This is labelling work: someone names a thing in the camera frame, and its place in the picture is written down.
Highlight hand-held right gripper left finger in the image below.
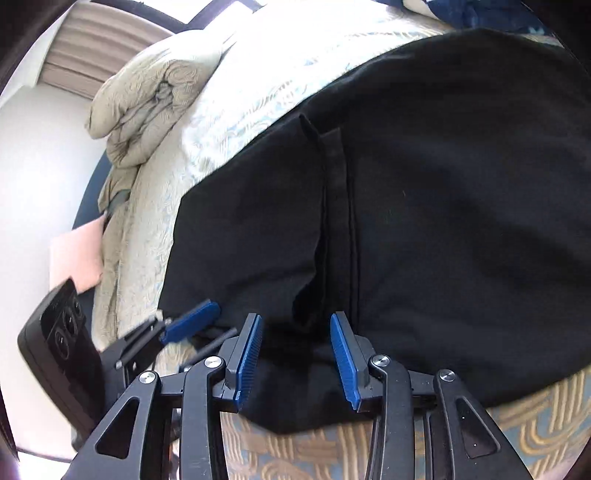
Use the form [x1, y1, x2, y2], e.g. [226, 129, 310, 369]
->
[68, 313, 264, 480]

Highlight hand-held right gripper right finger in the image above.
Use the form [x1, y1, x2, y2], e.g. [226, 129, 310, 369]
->
[329, 311, 534, 480]

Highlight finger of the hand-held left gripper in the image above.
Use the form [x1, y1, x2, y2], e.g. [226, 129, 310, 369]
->
[181, 327, 239, 371]
[158, 299, 221, 345]

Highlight black pants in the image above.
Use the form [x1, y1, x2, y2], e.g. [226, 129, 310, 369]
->
[157, 27, 591, 435]

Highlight pink pillow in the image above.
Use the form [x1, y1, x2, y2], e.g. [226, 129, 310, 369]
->
[49, 215, 107, 295]

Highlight dark blue headboard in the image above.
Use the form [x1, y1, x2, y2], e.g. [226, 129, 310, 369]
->
[71, 150, 114, 232]

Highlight bed with patterned bedspread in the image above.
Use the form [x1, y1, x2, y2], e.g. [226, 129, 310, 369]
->
[90, 0, 591, 480]

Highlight folded patterned quilt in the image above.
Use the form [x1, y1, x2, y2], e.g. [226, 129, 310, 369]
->
[87, 34, 234, 171]

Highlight beige curtain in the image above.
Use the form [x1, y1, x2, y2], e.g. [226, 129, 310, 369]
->
[43, 4, 183, 100]

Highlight window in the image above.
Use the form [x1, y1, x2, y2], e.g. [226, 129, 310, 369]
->
[182, 0, 266, 31]

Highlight blue patterned garment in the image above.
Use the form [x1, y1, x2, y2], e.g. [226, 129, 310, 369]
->
[399, 0, 561, 37]

